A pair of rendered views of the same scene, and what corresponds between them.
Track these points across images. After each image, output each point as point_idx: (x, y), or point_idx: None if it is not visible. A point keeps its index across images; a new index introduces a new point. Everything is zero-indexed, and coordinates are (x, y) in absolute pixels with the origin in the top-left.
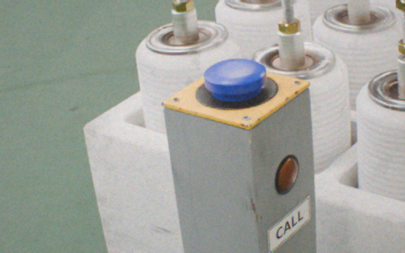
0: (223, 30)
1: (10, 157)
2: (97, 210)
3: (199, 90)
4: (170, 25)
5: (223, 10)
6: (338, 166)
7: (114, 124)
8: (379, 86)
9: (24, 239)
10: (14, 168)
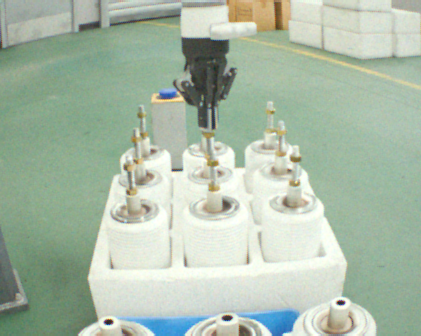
0: (258, 150)
1: None
2: (348, 252)
3: (178, 94)
4: (287, 147)
5: None
6: (177, 180)
7: None
8: (157, 149)
9: (349, 230)
10: (412, 245)
